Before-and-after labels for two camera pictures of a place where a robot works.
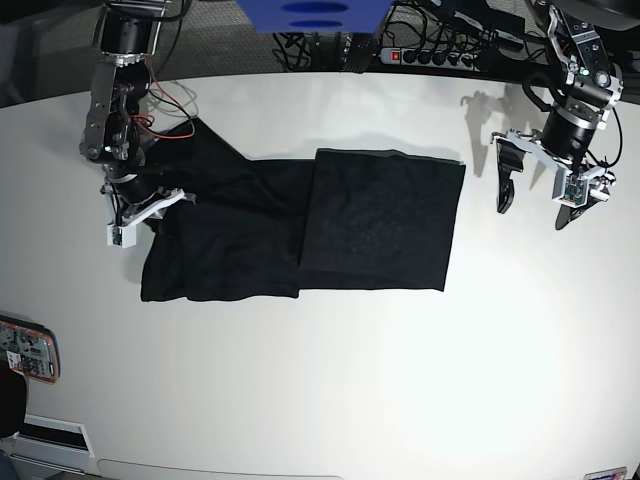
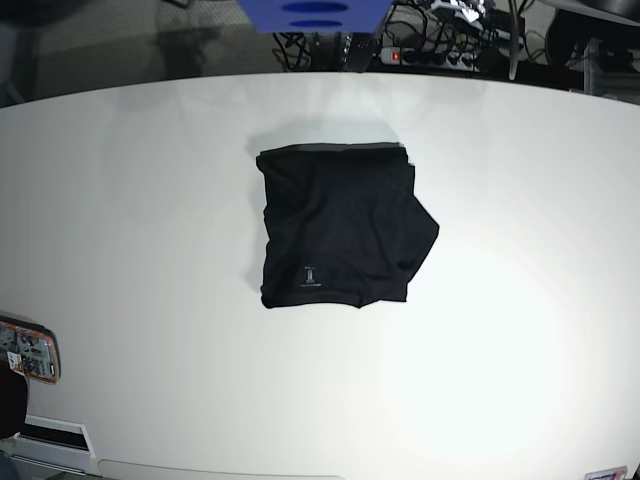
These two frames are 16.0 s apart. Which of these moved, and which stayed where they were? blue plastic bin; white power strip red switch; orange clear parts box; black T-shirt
Moved: black T-shirt
Stayed: orange clear parts box; blue plastic bin; white power strip red switch
